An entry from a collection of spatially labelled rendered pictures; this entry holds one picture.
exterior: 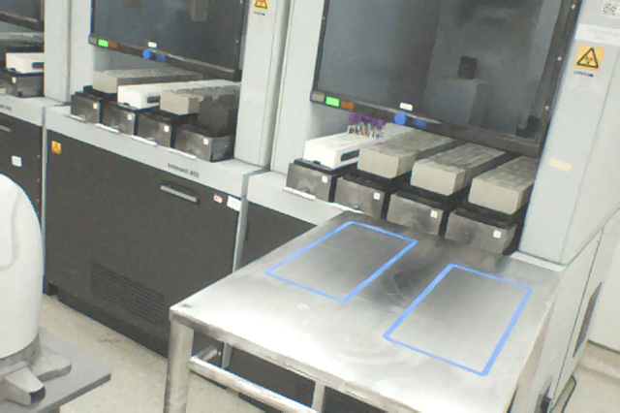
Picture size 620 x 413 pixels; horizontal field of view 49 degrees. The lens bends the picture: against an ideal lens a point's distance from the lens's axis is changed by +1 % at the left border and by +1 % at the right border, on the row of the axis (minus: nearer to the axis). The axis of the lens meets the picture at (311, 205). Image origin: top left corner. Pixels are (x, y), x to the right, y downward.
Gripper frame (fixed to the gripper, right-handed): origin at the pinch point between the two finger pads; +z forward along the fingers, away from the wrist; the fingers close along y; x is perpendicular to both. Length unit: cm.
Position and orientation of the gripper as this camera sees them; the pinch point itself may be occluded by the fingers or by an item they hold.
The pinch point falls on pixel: (165, 5)
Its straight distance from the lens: 110.9
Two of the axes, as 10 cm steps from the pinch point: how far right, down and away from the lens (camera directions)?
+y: 8.3, 2.9, -4.8
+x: 5.4, -2.0, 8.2
